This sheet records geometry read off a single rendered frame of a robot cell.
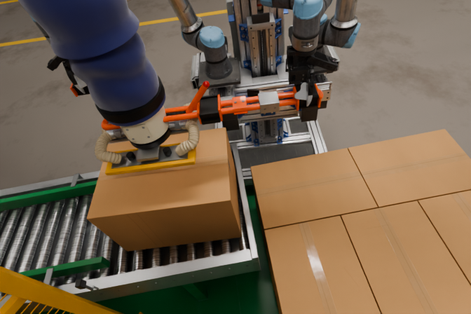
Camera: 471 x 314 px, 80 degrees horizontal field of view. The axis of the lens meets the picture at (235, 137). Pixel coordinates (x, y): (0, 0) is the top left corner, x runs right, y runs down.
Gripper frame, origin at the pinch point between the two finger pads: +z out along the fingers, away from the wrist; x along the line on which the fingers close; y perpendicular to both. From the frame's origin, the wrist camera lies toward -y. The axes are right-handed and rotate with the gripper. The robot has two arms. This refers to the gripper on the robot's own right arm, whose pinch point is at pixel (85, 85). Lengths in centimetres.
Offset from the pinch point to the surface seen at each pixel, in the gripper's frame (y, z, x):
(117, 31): 39, -37, -34
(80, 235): -33, 72, -35
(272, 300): 66, 127, -66
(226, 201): 54, 32, -48
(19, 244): -69, 72, -35
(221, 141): 54, 31, -16
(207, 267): 39, 67, -61
